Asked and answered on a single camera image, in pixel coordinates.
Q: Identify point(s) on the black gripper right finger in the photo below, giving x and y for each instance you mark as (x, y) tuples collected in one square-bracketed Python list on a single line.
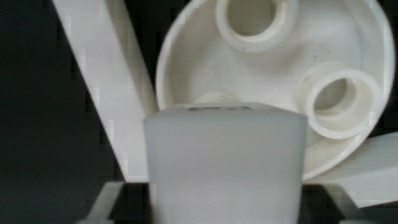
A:
[(355, 216)]

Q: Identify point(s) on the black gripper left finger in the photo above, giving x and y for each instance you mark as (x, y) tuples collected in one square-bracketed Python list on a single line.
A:
[(100, 213)]

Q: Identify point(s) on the white stool leg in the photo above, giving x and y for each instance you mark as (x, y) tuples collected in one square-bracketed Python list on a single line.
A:
[(227, 159)]

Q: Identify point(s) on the white round stool seat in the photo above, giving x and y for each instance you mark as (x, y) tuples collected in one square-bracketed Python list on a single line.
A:
[(296, 53)]

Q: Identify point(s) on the white right border rail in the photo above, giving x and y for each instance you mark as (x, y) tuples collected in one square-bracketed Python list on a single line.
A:
[(367, 173)]

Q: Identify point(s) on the white border rail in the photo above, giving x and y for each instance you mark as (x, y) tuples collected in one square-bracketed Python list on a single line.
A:
[(100, 34), (367, 173)]

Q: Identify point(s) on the white front border rail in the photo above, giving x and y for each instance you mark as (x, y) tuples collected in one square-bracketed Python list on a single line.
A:
[(100, 34)]

